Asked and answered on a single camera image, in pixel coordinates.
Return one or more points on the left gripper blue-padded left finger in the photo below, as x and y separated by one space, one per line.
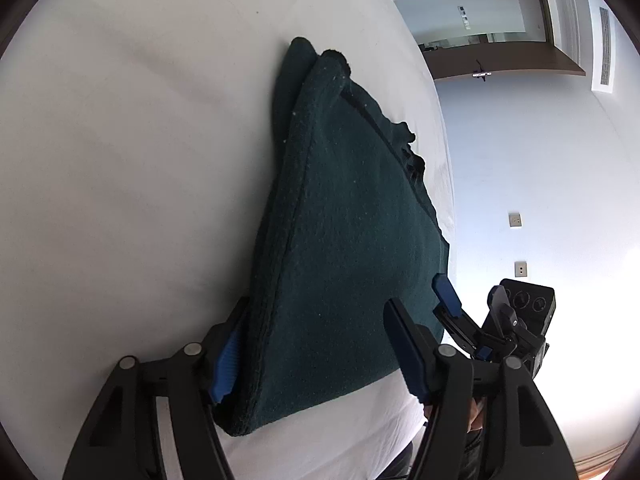
154 420

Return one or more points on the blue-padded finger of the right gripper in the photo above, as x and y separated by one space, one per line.
461 328

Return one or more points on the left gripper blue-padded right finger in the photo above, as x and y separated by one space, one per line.
520 440

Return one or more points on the dark green knit sweater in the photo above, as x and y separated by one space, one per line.
347 226

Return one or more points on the person's right hand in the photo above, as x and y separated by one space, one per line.
476 414

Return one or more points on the dark-framed doorway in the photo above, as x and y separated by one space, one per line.
480 38

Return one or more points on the lower wall socket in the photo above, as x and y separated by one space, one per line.
520 269

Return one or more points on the wall socket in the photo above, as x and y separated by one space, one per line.
515 220
520 269

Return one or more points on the upper wall socket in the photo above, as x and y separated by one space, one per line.
515 220

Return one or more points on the wall air vent grille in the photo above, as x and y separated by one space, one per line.
603 36

